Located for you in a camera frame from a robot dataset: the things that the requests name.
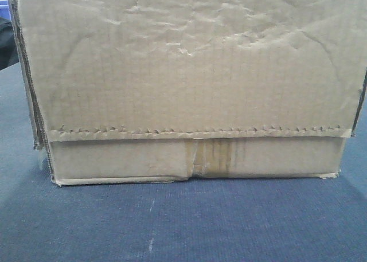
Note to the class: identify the blue fabric mat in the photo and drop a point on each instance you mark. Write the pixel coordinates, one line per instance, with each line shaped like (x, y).
(196, 220)

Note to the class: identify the dark blue bin far left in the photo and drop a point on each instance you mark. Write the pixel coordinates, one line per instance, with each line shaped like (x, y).
(4, 10)

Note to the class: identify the plain brown cardboard box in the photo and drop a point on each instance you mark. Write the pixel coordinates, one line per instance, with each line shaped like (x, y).
(165, 90)

